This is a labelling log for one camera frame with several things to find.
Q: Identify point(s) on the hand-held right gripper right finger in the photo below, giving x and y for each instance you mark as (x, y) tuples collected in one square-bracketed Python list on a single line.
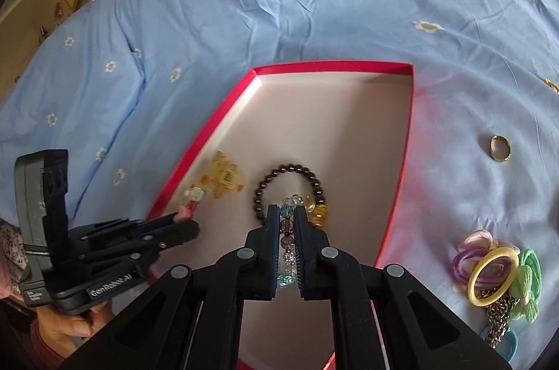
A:
[(299, 256)]

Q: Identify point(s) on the person's left hand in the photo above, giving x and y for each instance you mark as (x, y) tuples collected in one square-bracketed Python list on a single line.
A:
[(65, 328)]

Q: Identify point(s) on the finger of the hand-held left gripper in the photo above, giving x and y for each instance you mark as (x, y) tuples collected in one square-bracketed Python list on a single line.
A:
[(131, 226), (174, 232)]

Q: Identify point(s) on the floral bed sheet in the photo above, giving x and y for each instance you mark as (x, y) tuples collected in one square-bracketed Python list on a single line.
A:
[(11, 243)]

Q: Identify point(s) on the yellow hair clip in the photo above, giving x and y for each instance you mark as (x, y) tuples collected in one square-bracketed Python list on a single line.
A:
[(222, 175)]

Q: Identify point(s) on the red cardboard box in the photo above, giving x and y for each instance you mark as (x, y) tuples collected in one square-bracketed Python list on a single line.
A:
[(332, 125)]

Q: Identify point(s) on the small pink charm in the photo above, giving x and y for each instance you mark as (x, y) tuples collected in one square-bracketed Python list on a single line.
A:
[(194, 195)]

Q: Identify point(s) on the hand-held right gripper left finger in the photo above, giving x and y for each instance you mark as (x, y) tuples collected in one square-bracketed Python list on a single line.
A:
[(274, 256)]

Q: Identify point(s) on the blue floral quilt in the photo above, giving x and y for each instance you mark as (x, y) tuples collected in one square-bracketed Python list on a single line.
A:
[(305, 3)]

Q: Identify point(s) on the person's left forearm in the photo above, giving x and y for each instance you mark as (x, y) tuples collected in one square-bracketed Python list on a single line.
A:
[(41, 348)]

